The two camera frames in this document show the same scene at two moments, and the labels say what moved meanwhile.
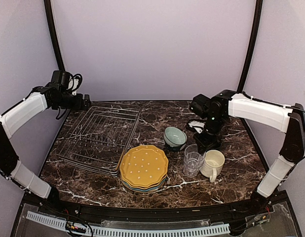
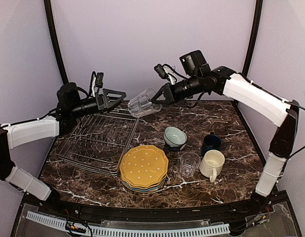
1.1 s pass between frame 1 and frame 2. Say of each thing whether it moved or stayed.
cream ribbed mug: stayed
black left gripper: moved
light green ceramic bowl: stayed
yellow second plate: stayed
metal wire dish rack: stayed
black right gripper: moved
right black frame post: stayed
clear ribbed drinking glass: moved
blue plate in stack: stayed
